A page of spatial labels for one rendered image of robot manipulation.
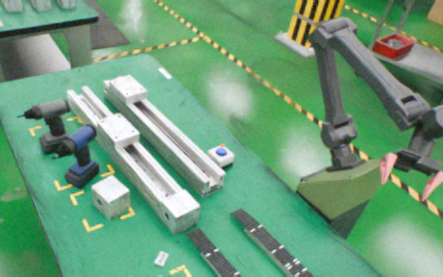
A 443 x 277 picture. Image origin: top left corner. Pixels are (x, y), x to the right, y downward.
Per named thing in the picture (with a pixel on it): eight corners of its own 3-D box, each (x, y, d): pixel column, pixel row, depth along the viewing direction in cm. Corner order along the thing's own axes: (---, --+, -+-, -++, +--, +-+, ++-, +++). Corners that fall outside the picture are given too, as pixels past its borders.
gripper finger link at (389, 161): (408, 187, 99) (421, 156, 101) (379, 175, 101) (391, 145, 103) (397, 196, 105) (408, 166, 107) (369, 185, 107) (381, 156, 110)
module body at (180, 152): (222, 188, 153) (226, 172, 147) (202, 198, 149) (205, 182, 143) (122, 90, 201) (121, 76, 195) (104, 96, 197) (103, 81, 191)
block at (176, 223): (202, 221, 141) (206, 203, 134) (174, 235, 136) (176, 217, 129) (187, 205, 146) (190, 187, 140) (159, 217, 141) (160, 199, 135)
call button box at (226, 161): (233, 165, 163) (235, 154, 159) (213, 174, 159) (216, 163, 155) (220, 155, 168) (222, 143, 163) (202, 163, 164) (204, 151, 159)
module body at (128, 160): (183, 207, 145) (184, 190, 139) (159, 217, 141) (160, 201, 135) (87, 101, 193) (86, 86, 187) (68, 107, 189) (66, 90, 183)
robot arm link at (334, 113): (327, 18, 139) (301, 28, 138) (352, 14, 126) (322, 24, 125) (346, 138, 153) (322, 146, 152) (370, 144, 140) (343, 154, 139)
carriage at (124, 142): (139, 146, 161) (139, 133, 156) (115, 155, 156) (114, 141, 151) (120, 125, 170) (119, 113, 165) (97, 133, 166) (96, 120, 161)
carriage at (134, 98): (147, 103, 183) (147, 90, 179) (126, 110, 179) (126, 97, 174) (130, 87, 193) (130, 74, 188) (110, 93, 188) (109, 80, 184)
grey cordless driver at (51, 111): (75, 147, 167) (70, 104, 152) (28, 161, 160) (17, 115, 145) (70, 138, 172) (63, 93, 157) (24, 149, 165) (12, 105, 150)
